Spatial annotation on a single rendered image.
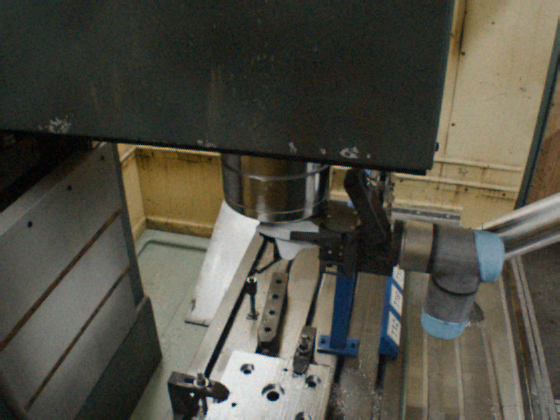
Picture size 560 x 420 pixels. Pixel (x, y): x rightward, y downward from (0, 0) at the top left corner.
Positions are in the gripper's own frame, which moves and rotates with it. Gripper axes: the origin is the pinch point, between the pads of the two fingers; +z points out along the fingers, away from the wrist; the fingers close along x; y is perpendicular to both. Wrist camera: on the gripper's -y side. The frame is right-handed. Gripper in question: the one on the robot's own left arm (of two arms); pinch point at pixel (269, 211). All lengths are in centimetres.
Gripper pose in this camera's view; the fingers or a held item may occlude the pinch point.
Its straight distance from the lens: 77.8
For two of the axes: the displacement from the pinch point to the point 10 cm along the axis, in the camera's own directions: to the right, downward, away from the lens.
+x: 2.4, -5.1, 8.3
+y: -0.2, 8.5, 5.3
